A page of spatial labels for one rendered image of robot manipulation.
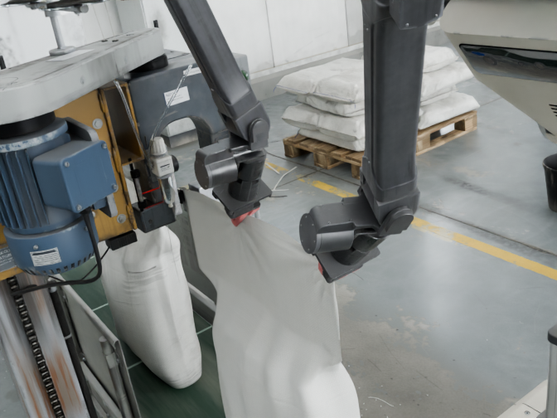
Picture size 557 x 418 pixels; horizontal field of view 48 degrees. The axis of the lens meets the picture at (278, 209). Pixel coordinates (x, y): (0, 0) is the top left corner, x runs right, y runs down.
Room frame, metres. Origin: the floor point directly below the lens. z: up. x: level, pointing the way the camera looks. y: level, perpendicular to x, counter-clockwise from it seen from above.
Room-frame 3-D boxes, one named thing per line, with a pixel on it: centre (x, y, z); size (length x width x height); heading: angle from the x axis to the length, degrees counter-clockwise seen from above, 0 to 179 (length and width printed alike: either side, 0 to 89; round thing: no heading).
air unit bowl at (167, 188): (1.25, 0.23, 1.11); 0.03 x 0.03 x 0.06
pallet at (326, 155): (4.43, -0.83, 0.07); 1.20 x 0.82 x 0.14; 125
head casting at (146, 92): (1.46, 0.24, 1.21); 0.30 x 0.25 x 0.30; 33
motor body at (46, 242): (1.03, 0.41, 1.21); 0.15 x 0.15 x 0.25
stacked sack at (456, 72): (4.43, -1.19, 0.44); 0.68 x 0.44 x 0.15; 123
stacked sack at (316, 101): (4.24, -0.55, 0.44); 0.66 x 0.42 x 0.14; 27
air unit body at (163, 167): (1.25, 0.23, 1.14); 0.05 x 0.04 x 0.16; 123
